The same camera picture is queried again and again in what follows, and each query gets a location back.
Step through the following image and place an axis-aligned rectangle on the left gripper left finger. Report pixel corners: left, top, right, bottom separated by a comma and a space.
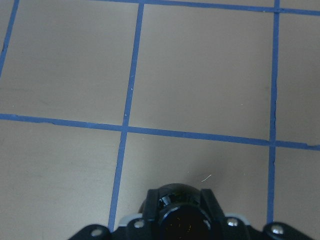
142, 189, 160, 225

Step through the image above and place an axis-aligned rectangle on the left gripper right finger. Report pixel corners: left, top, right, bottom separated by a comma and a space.
199, 188, 225, 228

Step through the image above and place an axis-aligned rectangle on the dark wine bottle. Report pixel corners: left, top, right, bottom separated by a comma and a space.
138, 183, 212, 240

